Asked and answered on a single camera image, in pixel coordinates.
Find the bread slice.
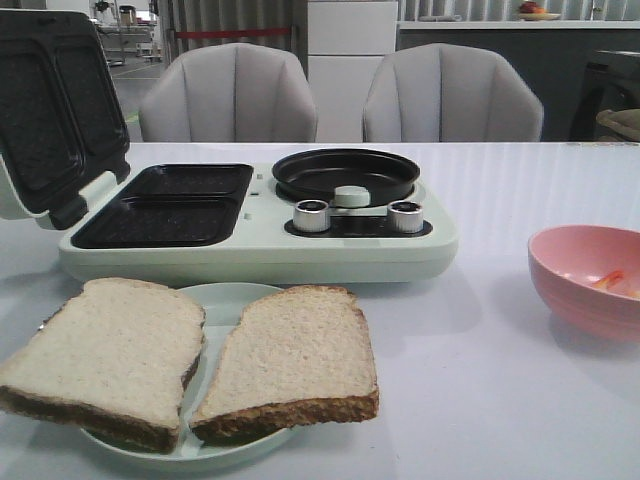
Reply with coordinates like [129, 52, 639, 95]
[1, 278, 205, 453]
[189, 285, 380, 442]

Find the pink plastic bowl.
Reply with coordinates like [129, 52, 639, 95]
[528, 225, 639, 343]

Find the breakfast maker hinged lid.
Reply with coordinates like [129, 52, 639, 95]
[1, 9, 130, 230]

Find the orange shrimp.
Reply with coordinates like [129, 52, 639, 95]
[591, 270, 639, 299]

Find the mint green breakfast maker base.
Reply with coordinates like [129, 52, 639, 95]
[59, 164, 458, 287]

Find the left silver control knob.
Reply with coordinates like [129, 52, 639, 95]
[292, 199, 331, 233]

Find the silver control knob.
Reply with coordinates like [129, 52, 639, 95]
[292, 199, 331, 233]
[386, 200, 424, 234]

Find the black round frying pan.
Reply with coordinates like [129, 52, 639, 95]
[272, 148, 420, 207]

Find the right silver control knob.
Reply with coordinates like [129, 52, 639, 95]
[386, 200, 424, 234]

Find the mint green round plate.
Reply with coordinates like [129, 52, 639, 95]
[83, 283, 296, 472]

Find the left grey upholstered chair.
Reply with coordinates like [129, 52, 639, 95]
[139, 43, 318, 143]

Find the grey upholstered chair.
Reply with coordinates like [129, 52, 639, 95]
[362, 43, 544, 143]
[139, 43, 318, 143]

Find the right grey upholstered chair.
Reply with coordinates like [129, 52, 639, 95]
[362, 43, 544, 143]

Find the white refrigerator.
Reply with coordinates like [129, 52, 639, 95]
[307, 1, 398, 143]

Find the dark grey kitchen counter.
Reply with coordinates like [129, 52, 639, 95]
[397, 20, 639, 141]

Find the fruit bowl on counter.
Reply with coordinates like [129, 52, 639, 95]
[517, 1, 561, 21]

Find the black washing machine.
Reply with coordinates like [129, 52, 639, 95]
[569, 50, 639, 141]

